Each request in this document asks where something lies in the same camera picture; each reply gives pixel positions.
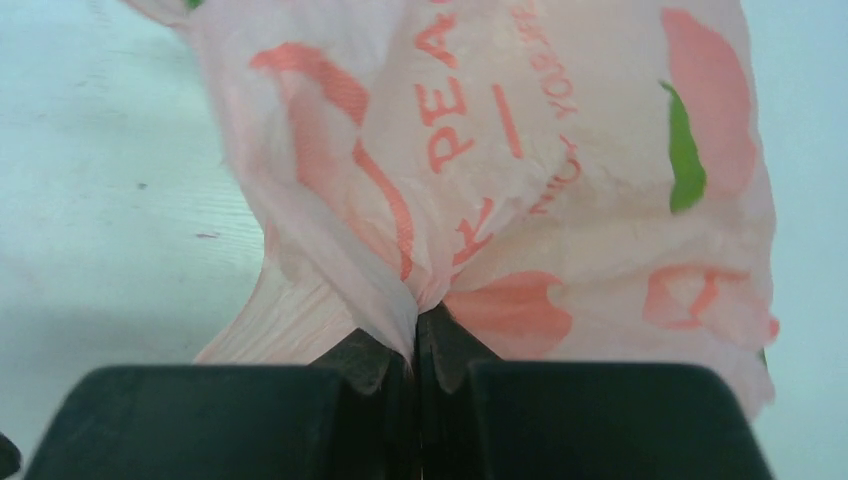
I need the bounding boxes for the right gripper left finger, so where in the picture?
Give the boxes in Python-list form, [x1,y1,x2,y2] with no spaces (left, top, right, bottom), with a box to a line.
[26,330,419,480]

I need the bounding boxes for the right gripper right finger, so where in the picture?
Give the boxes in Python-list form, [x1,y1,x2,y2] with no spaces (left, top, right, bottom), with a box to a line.
[417,307,772,480]

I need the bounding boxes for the pink plastic bag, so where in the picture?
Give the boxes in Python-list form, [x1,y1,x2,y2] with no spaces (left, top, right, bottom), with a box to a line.
[134,1,779,418]

